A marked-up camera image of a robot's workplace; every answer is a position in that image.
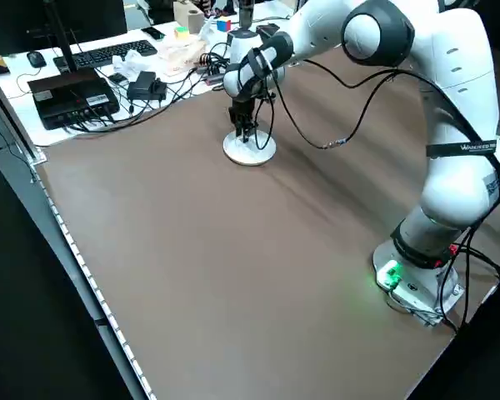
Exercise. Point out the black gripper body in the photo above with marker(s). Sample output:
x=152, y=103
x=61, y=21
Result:
x=243, y=110

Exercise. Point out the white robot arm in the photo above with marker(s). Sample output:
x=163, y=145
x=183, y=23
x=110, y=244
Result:
x=454, y=125

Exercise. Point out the white round plate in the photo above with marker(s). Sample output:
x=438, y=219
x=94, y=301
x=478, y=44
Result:
x=250, y=154

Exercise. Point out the grey usb hub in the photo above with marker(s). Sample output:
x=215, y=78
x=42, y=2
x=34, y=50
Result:
x=210, y=75

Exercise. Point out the clear plastic packet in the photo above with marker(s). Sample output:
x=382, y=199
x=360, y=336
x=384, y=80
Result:
x=181, y=54

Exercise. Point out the multicoloured puzzle cube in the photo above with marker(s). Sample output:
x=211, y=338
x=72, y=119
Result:
x=223, y=25

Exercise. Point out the yellow green puzzle cube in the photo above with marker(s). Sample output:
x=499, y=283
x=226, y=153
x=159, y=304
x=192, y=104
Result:
x=182, y=33

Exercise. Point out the black power adapter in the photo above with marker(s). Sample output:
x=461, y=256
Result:
x=143, y=85

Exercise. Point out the wooden block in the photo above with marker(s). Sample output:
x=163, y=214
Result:
x=188, y=14

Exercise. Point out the black smartphone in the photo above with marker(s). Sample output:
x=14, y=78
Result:
x=153, y=33

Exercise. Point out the crumpled white tissue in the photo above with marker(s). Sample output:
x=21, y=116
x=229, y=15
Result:
x=129, y=62

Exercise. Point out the black keyboard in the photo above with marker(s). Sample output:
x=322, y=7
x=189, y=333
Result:
x=104, y=54

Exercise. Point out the black box device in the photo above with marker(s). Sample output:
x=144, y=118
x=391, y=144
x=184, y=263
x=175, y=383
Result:
x=73, y=102

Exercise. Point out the black stand pole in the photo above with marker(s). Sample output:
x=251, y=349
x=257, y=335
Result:
x=62, y=37

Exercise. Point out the black computer mouse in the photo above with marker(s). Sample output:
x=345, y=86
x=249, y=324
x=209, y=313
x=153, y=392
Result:
x=36, y=58

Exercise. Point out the black monitor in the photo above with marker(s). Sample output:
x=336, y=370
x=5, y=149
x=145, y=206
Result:
x=16, y=25

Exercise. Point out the upright metal post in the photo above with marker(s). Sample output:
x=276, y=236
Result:
x=246, y=12

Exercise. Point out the aluminium table edge rail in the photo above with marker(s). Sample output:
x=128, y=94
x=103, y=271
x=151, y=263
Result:
x=66, y=233

